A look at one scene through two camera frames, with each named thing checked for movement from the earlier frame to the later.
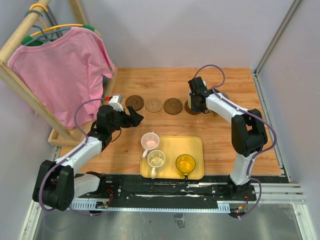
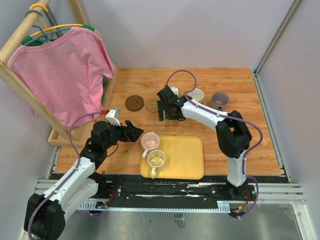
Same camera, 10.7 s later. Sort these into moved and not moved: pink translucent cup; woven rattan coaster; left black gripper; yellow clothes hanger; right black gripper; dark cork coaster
Moved: left black gripper; right black gripper
Not moved: yellow clothes hanger; woven rattan coaster; dark cork coaster; pink translucent cup
